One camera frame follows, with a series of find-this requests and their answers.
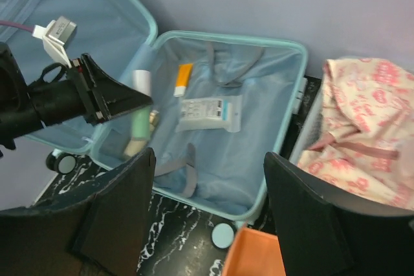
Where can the white perforated plastic basket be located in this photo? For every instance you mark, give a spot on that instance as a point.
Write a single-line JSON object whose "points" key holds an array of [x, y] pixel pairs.
{"points": [[304, 130]]}

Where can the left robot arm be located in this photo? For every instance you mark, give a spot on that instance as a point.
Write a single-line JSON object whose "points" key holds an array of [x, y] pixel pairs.
{"points": [[14, 101]]}

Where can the frosted gold-collar pump bottle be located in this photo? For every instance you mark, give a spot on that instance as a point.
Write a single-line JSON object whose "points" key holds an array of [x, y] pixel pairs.
{"points": [[153, 120]]}

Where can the white toiletry pack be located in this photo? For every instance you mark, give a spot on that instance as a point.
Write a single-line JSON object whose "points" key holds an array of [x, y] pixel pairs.
{"points": [[222, 112]]}

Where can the black marble pattern mat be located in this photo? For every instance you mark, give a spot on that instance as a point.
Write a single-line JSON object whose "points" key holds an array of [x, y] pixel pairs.
{"points": [[179, 239]]}

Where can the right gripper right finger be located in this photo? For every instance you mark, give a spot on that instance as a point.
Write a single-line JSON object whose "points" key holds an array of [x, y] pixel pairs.
{"points": [[324, 230]]}

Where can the cream pink-print cloth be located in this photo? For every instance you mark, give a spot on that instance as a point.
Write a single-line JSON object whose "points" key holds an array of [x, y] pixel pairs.
{"points": [[394, 188]]}

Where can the pale green tube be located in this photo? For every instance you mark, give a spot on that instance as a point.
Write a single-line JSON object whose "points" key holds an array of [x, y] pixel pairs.
{"points": [[140, 125]]}

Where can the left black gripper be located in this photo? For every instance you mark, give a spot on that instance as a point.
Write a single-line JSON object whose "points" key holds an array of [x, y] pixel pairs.
{"points": [[62, 93]]}

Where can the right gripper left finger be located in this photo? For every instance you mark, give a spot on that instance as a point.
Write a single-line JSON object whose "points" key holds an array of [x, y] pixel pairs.
{"points": [[97, 228]]}

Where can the white cylindrical lotion bottle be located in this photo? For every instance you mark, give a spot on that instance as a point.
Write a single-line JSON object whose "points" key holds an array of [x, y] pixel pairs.
{"points": [[142, 81]]}

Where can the light blue hard-shell suitcase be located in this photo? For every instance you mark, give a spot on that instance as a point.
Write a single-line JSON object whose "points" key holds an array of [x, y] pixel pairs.
{"points": [[263, 75]]}

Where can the white round drum box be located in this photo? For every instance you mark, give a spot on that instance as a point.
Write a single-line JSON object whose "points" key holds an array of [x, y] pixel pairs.
{"points": [[254, 253]]}

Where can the orange tube white cap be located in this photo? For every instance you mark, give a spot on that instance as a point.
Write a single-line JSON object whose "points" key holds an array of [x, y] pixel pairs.
{"points": [[183, 77]]}

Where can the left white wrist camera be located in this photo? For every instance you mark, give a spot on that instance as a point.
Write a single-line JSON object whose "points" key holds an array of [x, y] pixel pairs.
{"points": [[55, 36]]}

